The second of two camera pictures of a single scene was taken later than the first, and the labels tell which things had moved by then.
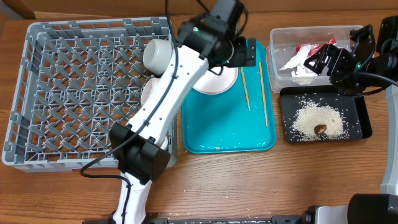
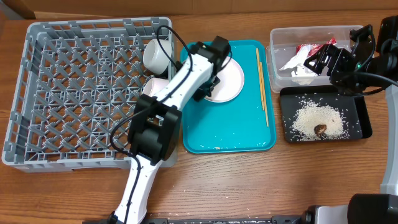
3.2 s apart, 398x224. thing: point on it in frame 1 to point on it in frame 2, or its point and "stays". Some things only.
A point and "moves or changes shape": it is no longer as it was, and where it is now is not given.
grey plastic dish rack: [78, 79] stays
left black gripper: [240, 58] to [201, 94]
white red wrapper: [303, 74] stays
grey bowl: [157, 55] stays
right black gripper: [329, 58] stays
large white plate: [212, 83] moves or changes shape
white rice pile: [312, 114] stays
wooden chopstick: [264, 95] stays
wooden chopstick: [245, 88] to [260, 79]
